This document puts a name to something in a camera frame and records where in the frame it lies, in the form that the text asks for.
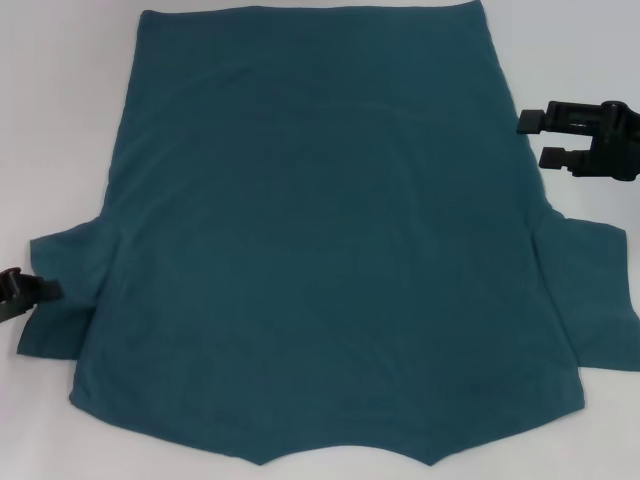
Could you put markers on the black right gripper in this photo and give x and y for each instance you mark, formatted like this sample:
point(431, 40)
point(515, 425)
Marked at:
point(617, 145)

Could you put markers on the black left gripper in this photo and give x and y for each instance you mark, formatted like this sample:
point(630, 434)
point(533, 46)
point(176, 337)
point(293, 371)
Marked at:
point(6, 300)

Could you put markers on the blue shirt with white print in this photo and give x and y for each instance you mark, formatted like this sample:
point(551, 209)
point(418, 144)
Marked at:
point(325, 225)

